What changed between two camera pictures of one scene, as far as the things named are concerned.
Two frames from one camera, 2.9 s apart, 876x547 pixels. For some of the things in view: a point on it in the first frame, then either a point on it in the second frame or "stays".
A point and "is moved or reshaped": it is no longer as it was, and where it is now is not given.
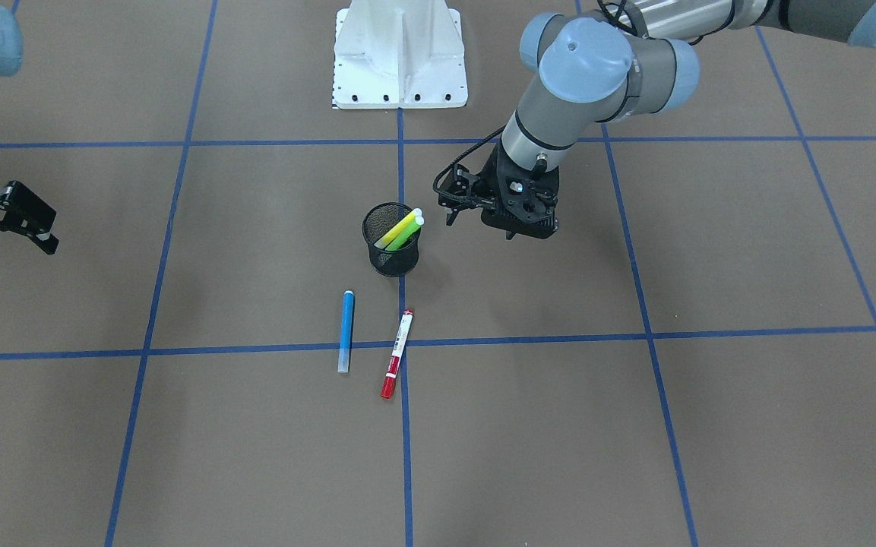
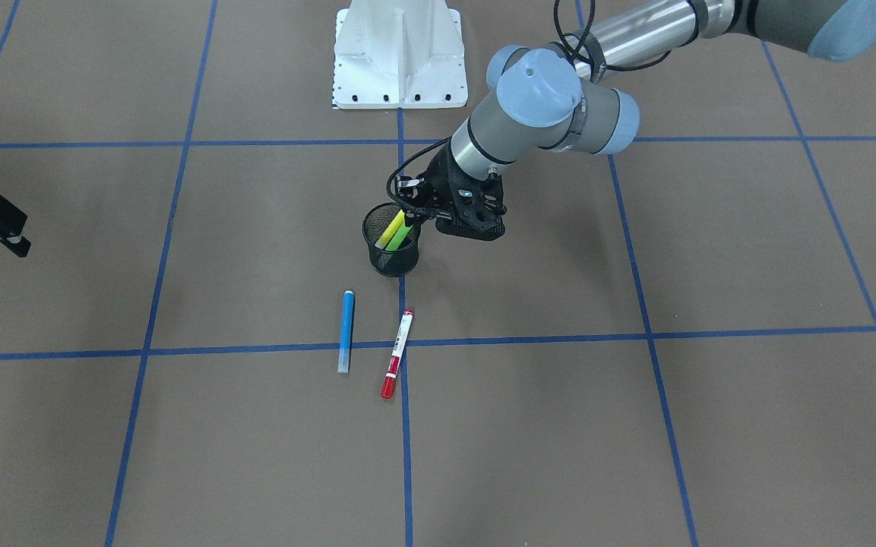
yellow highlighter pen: [382, 242] is moved or reshaped
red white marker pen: [389, 387] stays
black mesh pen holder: [400, 259] stays
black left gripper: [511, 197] -> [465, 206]
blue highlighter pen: [346, 331] stays
